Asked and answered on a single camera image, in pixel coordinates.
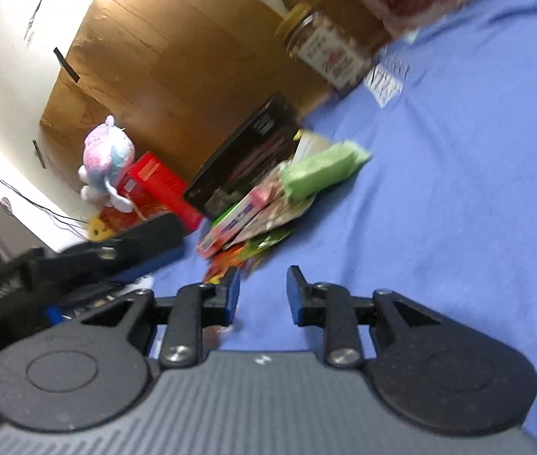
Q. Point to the blue printed cloth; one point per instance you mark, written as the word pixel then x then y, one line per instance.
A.
pixel 444 213

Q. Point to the light green snack packet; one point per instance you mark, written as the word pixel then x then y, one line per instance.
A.
pixel 323 169

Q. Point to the red gift box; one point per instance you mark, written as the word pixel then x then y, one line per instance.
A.
pixel 153 189

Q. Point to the wooden board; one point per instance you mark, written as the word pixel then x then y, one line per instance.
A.
pixel 179 76

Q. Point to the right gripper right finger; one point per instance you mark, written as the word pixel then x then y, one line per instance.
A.
pixel 332 308

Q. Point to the black tin box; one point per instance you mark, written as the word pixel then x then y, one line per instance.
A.
pixel 264 140

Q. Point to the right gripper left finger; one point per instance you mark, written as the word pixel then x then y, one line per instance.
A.
pixel 141 331

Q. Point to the yellow plush toy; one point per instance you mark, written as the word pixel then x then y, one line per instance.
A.
pixel 97 230

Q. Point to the nut jar gold lid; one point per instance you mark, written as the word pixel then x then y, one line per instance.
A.
pixel 310 36

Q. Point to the pink snack box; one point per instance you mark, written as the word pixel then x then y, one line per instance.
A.
pixel 237 218

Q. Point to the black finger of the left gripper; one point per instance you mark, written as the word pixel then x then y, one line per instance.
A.
pixel 125 257

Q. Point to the pastel plush toy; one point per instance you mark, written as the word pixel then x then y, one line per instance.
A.
pixel 107 156

